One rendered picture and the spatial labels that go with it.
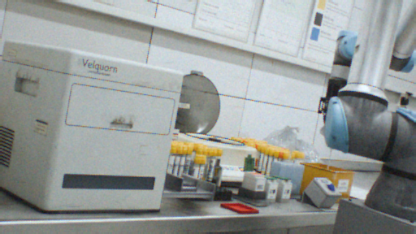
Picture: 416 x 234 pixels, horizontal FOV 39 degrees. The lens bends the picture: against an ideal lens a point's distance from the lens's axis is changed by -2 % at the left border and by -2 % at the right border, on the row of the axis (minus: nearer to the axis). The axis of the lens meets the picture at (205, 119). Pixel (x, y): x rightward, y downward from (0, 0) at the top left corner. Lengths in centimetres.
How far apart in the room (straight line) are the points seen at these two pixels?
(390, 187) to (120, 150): 59
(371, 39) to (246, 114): 108
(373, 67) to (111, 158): 61
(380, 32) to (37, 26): 94
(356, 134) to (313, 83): 139
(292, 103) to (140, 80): 149
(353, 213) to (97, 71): 65
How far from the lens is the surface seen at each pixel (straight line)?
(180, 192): 132
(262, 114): 245
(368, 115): 134
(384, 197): 136
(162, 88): 121
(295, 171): 180
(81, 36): 185
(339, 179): 187
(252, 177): 157
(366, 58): 138
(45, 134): 112
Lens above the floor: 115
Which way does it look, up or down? 3 degrees down
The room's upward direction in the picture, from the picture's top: 11 degrees clockwise
